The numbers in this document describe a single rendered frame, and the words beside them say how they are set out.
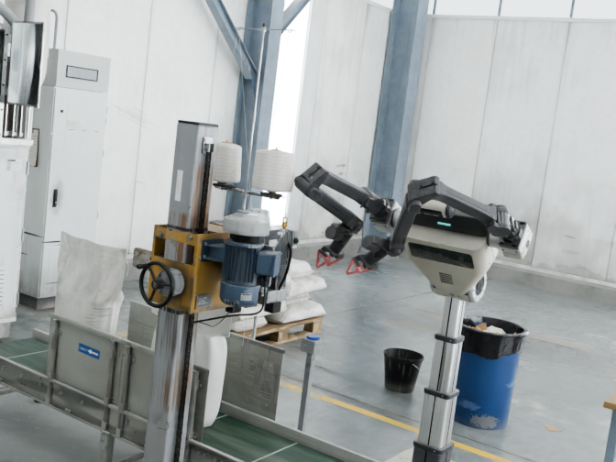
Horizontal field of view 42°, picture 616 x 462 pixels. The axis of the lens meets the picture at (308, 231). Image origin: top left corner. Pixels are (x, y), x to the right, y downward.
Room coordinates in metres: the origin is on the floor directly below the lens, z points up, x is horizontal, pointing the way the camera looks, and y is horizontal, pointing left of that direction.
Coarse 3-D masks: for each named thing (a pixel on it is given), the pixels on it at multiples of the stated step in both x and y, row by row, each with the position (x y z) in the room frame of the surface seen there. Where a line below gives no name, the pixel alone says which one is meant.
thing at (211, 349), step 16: (224, 320) 3.52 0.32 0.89; (208, 336) 3.52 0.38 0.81; (224, 336) 3.51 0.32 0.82; (208, 352) 3.49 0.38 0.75; (224, 352) 3.56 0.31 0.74; (208, 368) 3.50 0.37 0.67; (224, 368) 3.57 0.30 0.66; (208, 384) 3.50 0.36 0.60; (208, 400) 3.50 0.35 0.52; (208, 416) 3.51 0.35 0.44
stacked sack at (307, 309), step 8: (288, 304) 6.73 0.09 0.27; (296, 304) 6.77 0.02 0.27; (304, 304) 6.82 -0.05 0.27; (312, 304) 6.87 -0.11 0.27; (320, 304) 6.93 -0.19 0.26; (288, 312) 6.54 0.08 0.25; (296, 312) 6.61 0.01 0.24; (304, 312) 6.69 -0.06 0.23; (312, 312) 6.79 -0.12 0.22; (320, 312) 6.88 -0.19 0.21; (272, 320) 6.53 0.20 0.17; (280, 320) 6.48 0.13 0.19; (288, 320) 6.52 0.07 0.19; (296, 320) 6.62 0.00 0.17
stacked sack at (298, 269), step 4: (292, 260) 6.88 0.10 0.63; (296, 260) 6.91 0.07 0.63; (300, 260) 6.92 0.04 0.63; (292, 264) 6.75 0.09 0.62; (296, 264) 6.80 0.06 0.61; (300, 264) 6.84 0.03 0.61; (304, 264) 6.89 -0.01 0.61; (308, 264) 6.96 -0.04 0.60; (292, 268) 6.72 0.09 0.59; (296, 268) 6.76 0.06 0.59; (300, 268) 6.81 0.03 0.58; (304, 268) 6.86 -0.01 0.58; (308, 268) 6.91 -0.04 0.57; (288, 272) 6.65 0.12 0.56; (292, 272) 6.69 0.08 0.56; (296, 272) 6.73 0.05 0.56; (300, 272) 6.75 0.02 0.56; (304, 272) 6.84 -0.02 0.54; (308, 272) 6.89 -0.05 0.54; (312, 272) 6.95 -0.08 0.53; (292, 276) 6.70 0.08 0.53; (296, 276) 6.74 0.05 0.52; (300, 276) 6.79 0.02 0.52
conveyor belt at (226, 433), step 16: (0, 352) 4.23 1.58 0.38; (16, 352) 4.27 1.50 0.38; (32, 352) 4.30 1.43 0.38; (32, 368) 4.04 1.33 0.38; (224, 416) 3.70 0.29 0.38; (208, 432) 3.49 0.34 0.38; (224, 432) 3.51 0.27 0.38; (240, 432) 3.53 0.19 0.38; (256, 432) 3.55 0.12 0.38; (224, 448) 3.33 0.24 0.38; (240, 448) 3.35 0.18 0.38; (256, 448) 3.37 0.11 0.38; (272, 448) 3.39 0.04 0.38; (288, 448) 3.41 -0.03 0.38; (304, 448) 3.43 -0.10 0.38
